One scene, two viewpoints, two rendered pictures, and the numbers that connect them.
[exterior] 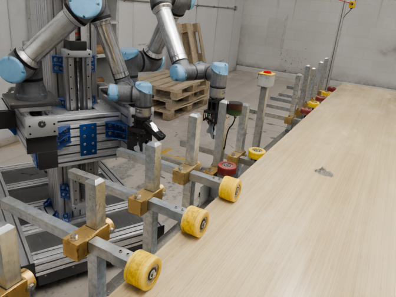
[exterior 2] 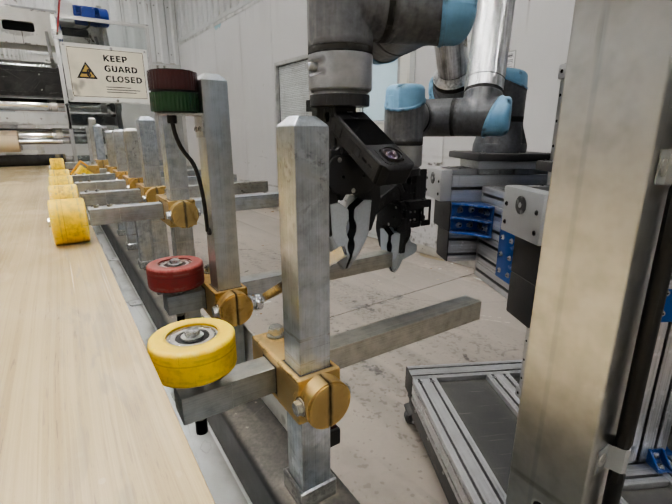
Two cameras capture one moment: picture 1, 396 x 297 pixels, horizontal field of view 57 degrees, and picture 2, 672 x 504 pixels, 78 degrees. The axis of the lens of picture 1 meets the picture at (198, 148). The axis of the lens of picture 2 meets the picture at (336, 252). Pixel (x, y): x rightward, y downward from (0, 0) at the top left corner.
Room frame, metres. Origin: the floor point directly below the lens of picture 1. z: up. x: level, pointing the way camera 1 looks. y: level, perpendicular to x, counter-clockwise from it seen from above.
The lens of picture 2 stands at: (1.91, -0.53, 1.09)
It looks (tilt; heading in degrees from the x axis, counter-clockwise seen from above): 16 degrees down; 120
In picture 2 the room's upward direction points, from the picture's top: straight up
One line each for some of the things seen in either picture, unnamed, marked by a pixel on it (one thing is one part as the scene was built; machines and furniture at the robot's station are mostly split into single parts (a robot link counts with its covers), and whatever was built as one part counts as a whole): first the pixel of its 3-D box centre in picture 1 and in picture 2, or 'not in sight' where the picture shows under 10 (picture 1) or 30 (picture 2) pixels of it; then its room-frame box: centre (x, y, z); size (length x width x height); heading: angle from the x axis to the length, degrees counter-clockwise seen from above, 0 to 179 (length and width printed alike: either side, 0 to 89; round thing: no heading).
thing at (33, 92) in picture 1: (30, 86); (500, 134); (1.70, 0.82, 1.09); 0.15 x 0.15 x 0.10
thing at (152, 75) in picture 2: (235, 105); (173, 81); (1.45, -0.14, 1.16); 0.06 x 0.06 x 0.02
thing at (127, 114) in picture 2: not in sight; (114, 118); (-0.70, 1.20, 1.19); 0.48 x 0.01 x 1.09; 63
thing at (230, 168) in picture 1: (225, 175); (178, 295); (1.41, -0.13, 0.85); 0.08 x 0.08 x 0.11
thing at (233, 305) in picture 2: (215, 172); (220, 296); (1.45, -0.09, 0.85); 0.14 x 0.06 x 0.05; 153
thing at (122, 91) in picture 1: (121, 92); (425, 118); (1.62, 0.37, 1.12); 0.11 x 0.11 x 0.08; 5
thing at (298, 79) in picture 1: (293, 106); not in sight; (2.59, -0.66, 0.89); 0.04 x 0.04 x 0.48; 63
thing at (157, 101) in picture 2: (234, 111); (175, 102); (1.45, -0.14, 1.13); 0.06 x 0.06 x 0.02
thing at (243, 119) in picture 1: (239, 149); (307, 358); (1.69, -0.21, 0.87); 0.04 x 0.04 x 0.48; 63
